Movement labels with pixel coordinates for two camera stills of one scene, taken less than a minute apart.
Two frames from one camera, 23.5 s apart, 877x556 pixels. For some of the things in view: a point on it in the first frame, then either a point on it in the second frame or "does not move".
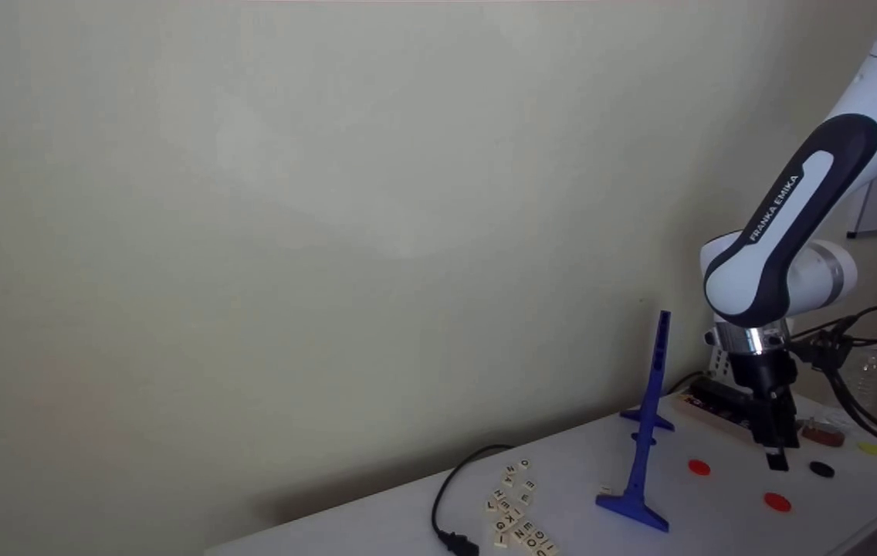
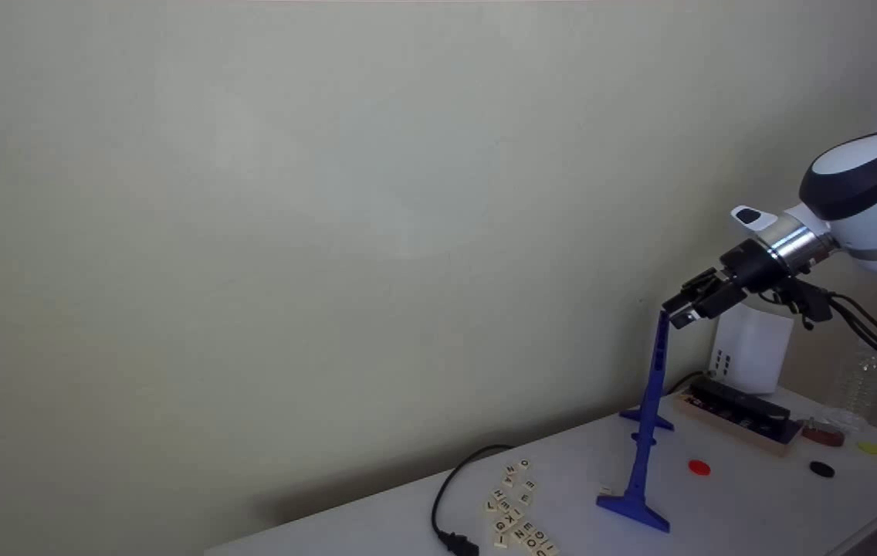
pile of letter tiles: x=515 y=510 does not move
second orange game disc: x=700 y=466 does not move
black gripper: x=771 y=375 → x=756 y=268
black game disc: x=822 y=466 does not move
